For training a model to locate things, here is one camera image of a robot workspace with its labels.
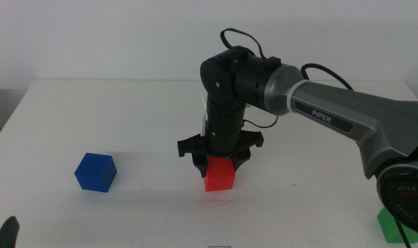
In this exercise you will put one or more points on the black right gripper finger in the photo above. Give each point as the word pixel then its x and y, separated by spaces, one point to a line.
pixel 241 160
pixel 200 165

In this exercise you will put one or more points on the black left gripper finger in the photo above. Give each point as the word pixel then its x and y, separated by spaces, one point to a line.
pixel 7 234

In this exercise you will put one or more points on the red cube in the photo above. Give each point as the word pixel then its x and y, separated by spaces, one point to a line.
pixel 219 179

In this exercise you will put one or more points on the blue cube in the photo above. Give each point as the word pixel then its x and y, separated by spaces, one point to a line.
pixel 93 174

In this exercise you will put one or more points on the green cube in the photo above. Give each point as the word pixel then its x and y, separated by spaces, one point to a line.
pixel 387 230

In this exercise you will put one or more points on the black grey right Piper arm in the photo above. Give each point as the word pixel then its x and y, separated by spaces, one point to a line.
pixel 350 110

